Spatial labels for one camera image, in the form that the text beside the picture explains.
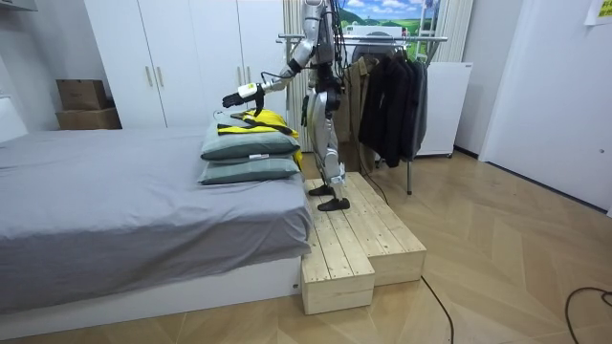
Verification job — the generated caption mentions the white low cabinet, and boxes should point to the white low cabinet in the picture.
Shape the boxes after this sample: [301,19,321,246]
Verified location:
[414,61,474,159]

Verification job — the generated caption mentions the yellow and black garment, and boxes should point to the yellow and black garment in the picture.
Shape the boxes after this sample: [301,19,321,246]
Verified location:
[216,108,305,171]

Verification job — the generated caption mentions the white washing machine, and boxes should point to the white washing machine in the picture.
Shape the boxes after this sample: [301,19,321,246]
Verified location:
[341,25,404,66]

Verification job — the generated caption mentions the landscape wall poster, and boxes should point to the landscape wall poster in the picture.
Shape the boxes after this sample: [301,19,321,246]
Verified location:
[336,0,442,61]

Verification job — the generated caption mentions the robot body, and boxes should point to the robot body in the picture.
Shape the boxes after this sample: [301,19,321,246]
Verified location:
[301,0,349,97]

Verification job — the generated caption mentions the black floor cable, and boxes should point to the black floor cable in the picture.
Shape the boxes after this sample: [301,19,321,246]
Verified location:
[563,286,612,344]
[344,75,455,344]

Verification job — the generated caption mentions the brown cardboard box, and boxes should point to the brown cardboard box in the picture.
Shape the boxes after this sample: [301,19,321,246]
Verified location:
[55,107,123,131]
[55,78,109,112]

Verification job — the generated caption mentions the white pleated curtain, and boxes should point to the white pleated curtain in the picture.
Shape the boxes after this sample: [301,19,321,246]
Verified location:
[429,0,475,64]
[282,0,315,154]

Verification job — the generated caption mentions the pale wooden step platform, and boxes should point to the pale wooden step platform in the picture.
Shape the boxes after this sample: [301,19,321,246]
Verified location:
[300,178,377,316]
[345,171,428,288]

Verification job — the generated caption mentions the grey bed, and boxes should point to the grey bed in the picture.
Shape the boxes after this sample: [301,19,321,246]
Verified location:
[0,125,315,341]

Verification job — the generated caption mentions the white door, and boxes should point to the white door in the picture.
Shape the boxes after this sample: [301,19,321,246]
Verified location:
[478,0,612,214]

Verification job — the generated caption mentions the metal clothes rack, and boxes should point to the metal clothes rack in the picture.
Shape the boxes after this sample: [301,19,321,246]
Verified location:
[275,32,449,197]

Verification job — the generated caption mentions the grey-green pillow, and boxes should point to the grey-green pillow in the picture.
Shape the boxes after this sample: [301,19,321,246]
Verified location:
[200,111,302,161]
[197,156,302,186]

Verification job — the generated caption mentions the grey jacket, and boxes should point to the grey jacket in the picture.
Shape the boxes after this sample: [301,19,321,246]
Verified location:
[404,59,430,161]

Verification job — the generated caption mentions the black jacket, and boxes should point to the black jacket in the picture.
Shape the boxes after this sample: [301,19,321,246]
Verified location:
[357,56,394,155]
[380,55,416,169]

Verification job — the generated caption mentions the tan coat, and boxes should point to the tan coat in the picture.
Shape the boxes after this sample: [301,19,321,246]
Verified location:
[333,55,380,174]

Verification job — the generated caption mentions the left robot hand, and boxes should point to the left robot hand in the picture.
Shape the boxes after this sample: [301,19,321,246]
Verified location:
[221,82,266,118]

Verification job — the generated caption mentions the robot legs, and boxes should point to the robot legs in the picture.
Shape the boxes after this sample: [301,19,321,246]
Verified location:
[304,88,352,212]

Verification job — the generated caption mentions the white wardrobe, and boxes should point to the white wardrobe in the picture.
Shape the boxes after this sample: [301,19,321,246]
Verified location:
[82,0,290,129]

